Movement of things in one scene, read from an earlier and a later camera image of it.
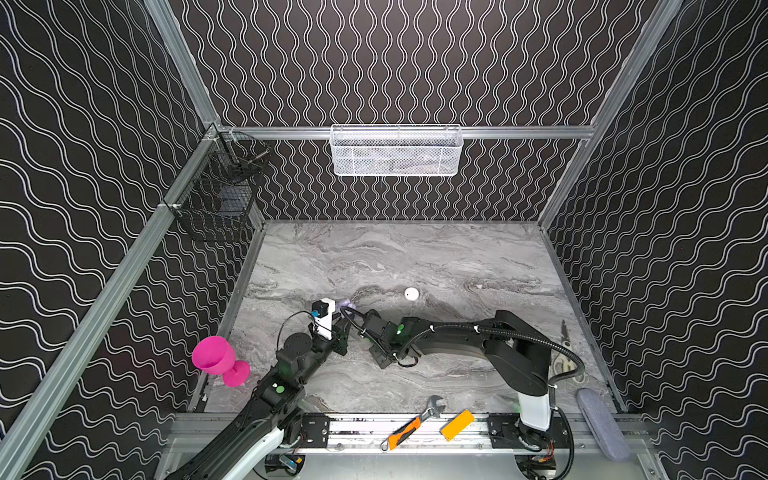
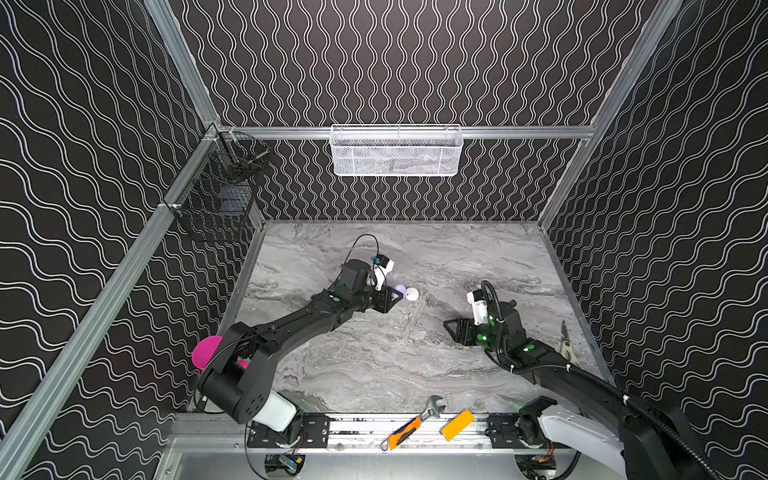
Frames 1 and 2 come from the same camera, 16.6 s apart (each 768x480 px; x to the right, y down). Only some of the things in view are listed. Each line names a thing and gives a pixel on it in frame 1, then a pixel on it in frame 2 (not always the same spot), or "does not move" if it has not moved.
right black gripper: x=369 y=332 → x=470 y=332
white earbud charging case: x=411 y=293 does not move
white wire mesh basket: x=396 y=150 does not move
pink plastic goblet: x=216 y=355 does not move
